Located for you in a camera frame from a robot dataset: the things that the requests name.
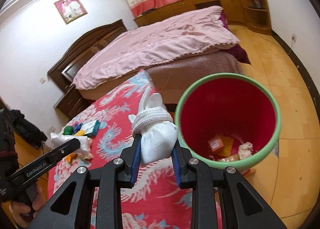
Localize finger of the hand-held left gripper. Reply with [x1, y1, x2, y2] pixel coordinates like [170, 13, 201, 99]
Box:
[47, 138, 81, 164]

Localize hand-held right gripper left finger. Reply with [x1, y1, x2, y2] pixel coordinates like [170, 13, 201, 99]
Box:
[32, 133, 143, 229]

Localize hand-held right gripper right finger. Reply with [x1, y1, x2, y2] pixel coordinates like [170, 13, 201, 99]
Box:
[171, 141, 288, 229]

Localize white plastic bag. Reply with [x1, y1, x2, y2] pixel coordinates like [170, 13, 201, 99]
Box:
[50, 133, 93, 161]

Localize white sock bundle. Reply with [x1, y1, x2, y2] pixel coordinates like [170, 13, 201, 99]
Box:
[128, 86, 178, 164]

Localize white medicine box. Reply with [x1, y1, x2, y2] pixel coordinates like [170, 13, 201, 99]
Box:
[81, 121, 100, 137]

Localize orange carton box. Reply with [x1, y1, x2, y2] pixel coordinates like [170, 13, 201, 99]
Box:
[207, 136, 225, 153]

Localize clear snack packet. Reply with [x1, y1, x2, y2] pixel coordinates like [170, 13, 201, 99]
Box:
[216, 154, 242, 163]

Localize red bin with green rim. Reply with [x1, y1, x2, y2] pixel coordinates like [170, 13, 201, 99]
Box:
[174, 73, 282, 171]

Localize person's left hand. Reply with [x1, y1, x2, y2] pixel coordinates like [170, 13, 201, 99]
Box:
[10, 184, 47, 228]

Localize green toy vegetable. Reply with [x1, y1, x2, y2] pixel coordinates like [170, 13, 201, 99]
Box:
[60, 126, 75, 136]

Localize dark hanging clothes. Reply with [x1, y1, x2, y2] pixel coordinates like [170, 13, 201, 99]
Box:
[10, 109, 48, 144]

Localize dark wooden nightstand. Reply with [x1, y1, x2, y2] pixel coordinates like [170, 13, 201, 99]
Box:
[54, 85, 92, 119]

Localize dark wooden headboard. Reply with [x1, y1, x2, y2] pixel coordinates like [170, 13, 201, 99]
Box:
[47, 19, 128, 87]

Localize brown bed mattress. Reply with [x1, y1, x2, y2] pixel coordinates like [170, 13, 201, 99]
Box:
[79, 50, 244, 104]

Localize bed with pink cover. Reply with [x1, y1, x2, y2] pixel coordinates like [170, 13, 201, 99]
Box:
[72, 6, 241, 91]

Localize maroon cloth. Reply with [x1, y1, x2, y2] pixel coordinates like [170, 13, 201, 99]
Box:
[219, 10, 252, 66]

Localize framed wedding photo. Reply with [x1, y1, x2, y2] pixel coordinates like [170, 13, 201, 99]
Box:
[54, 0, 88, 25]

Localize thin power cable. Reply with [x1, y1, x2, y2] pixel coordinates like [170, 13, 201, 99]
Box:
[250, 31, 297, 56]

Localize light wooden wall cabinet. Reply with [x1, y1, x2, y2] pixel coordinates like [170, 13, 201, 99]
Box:
[134, 0, 273, 36]

